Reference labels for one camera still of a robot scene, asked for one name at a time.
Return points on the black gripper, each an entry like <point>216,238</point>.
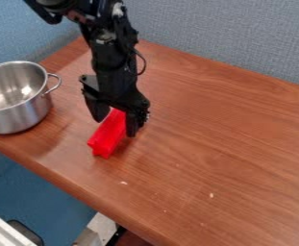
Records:
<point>112,88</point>

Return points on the red plastic block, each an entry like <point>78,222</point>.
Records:
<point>109,134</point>

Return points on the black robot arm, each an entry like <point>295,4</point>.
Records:
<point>109,34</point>

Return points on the metal pot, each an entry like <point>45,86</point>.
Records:
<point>26,88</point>

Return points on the white table leg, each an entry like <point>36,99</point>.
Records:
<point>98,232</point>

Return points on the white appliance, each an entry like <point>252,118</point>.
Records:
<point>11,237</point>

